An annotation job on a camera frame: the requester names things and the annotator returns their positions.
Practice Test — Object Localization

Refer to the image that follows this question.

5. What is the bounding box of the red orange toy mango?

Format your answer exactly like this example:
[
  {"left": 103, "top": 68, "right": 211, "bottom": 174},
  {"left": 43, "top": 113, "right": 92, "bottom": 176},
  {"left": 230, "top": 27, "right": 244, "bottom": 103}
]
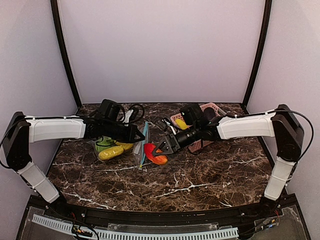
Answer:
[{"left": 143, "top": 143, "right": 168, "bottom": 166}]

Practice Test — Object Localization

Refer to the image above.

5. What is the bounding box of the small yellow toy lemon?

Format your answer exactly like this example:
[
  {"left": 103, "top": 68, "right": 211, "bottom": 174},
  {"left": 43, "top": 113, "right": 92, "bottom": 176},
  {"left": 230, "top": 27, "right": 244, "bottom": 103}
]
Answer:
[{"left": 115, "top": 141, "right": 134, "bottom": 151}]

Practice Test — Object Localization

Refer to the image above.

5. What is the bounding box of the clear zip bag yellow slider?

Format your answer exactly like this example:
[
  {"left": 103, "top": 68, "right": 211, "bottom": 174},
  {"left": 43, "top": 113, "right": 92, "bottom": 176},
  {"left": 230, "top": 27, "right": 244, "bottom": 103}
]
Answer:
[{"left": 89, "top": 136, "right": 134, "bottom": 162}]

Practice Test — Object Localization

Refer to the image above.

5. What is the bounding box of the large yellow toy fruit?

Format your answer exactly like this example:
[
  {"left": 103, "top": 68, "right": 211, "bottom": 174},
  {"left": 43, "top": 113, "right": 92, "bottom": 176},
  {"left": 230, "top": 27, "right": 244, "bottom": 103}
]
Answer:
[{"left": 98, "top": 145, "right": 124, "bottom": 161}]

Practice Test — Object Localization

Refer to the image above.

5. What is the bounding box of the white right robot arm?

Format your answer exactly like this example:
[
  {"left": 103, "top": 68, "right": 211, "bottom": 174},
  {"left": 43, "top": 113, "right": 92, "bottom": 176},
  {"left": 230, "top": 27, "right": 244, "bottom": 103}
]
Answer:
[{"left": 152, "top": 103, "right": 306, "bottom": 201}]

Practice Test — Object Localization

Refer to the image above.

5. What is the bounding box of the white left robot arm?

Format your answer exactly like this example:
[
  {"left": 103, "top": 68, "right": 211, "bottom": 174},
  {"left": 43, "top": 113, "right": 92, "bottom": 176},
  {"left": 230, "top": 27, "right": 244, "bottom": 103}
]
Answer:
[{"left": 0, "top": 99, "right": 145, "bottom": 204}]

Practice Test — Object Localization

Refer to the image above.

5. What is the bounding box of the dark purple toy fruit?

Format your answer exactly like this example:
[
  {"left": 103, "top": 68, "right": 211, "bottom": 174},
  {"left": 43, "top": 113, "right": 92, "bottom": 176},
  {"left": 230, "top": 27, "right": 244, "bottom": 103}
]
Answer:
[{"left": 203, "top": 107, "right": 217, "bottom": 121}]

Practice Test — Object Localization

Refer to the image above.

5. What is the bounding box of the yellow toy banana piece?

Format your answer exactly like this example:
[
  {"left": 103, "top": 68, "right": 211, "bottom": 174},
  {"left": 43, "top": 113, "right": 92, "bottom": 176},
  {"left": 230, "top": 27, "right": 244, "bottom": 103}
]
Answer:
[{"left": 175, "top": 118, "right": 189, "bottom": 130}]

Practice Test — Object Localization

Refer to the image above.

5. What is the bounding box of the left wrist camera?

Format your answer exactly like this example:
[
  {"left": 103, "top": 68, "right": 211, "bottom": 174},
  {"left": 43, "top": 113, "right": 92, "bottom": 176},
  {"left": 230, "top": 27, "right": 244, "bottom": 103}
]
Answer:
[{"left": 120, "top": 103, "right": 145, "bottom": 125}]

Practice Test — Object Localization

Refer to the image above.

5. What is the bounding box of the black front frame rail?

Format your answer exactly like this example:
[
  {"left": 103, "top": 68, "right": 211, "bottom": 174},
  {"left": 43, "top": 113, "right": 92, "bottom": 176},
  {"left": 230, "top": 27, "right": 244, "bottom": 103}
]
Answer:
[{"left": 22, "top": 194, "right": 301, "bottom": 228}]

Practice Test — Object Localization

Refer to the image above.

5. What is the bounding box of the white slotted cable duct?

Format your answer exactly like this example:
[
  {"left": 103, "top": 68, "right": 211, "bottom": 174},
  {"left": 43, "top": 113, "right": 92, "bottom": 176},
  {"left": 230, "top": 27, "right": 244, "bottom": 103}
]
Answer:
[{"left": 31, "top": 214, "right": 239, "bottom": 240}]

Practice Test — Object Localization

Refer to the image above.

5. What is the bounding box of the black left corner frame post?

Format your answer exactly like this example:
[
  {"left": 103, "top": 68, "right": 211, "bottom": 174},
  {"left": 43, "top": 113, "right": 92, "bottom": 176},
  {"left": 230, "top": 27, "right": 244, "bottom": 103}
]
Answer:
[{"left": 50, "top": 0, "right": 83, "bottom": 110}]

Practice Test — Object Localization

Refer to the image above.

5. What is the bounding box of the black corner frame post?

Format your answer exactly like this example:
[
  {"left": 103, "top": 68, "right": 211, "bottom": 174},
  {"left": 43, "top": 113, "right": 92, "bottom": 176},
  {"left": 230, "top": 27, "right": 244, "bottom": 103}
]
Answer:
[
  {"left": 50, "top": 0, "right": 83, "bottom": 110},
  {"left": 242, "top": 0, "right": 273, "bottom": 109}
]

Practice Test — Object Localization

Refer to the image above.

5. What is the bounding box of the black right corner frame post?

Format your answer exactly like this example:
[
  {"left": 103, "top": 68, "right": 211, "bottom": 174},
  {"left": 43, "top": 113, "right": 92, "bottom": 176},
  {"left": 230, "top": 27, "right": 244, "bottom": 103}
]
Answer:
[{"left": 242, "top": 0, "right": 273, "bottom": 109}]

